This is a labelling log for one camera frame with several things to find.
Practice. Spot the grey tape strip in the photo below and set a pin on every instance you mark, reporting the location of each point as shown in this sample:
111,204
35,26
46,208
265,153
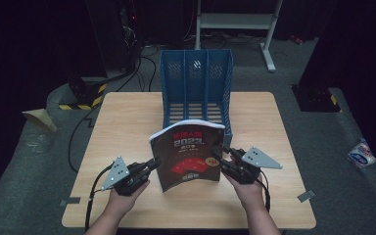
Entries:
70,201
306,196

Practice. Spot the black and red magazine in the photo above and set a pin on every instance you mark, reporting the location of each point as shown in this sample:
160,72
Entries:
186,153

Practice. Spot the black yellow-striped stand base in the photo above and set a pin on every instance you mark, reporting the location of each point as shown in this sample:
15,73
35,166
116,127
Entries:
84,98

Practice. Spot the white and blue packet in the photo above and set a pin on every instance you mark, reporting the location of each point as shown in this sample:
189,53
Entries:
361,153

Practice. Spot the dark equipment rack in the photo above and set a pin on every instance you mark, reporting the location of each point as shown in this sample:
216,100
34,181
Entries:
129,32

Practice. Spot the person's right hand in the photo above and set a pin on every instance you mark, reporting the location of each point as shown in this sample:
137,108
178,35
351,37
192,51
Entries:
251,196

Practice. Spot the white metal stand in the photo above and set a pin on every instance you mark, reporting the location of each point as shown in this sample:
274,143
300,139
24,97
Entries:
238,20

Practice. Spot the blue plastic file rack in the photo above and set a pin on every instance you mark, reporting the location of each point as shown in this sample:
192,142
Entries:
196,88

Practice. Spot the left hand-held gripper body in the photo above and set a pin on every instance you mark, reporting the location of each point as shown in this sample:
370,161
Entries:
127,181

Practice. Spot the person's left hand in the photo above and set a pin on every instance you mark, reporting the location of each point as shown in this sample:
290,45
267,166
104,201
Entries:
122,203

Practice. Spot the small red object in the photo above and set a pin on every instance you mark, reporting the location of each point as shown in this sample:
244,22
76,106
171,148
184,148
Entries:
297,39

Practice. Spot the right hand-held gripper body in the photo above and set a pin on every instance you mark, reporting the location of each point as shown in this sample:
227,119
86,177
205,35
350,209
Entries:
246,168

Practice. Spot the tan cardboard piece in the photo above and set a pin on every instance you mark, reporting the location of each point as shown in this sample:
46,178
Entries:
40,118

